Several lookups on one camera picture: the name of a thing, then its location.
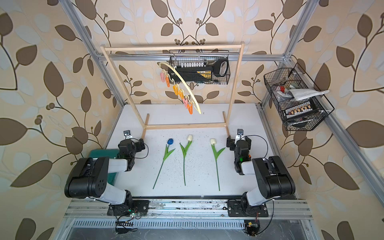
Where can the white tulip flower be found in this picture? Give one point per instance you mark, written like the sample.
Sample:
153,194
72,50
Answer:
216,153
184,151

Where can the cream clothes hanger with clips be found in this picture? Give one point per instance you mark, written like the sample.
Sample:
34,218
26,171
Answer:
186,95

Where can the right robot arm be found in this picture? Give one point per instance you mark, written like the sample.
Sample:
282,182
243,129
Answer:
272,177

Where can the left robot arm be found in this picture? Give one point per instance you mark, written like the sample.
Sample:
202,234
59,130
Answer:
89,177

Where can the blue tulip flower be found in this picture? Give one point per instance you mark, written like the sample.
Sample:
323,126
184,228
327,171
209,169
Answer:
167,153

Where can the black yellow tool in basket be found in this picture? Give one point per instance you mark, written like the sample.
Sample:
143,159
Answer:
205,71

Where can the white paper in side basket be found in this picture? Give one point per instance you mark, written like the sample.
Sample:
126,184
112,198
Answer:
303,94

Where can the paint tube set box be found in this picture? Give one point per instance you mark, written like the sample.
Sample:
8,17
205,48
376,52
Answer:
301,110

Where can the back black wire basket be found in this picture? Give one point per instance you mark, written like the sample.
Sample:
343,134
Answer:
193,56

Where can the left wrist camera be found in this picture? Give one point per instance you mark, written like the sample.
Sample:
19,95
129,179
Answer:
127,134

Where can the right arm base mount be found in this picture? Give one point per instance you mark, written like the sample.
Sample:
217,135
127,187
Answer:
240,208

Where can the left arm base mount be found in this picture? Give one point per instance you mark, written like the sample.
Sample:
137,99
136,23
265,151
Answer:
140,207

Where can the wooden drying rack frame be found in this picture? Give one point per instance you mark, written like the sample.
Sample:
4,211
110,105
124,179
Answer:
145,123

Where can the side black wire basket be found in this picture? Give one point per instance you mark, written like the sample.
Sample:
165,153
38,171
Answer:
280,81

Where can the aluminium rail at front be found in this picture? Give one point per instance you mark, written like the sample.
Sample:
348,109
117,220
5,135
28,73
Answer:
220,209

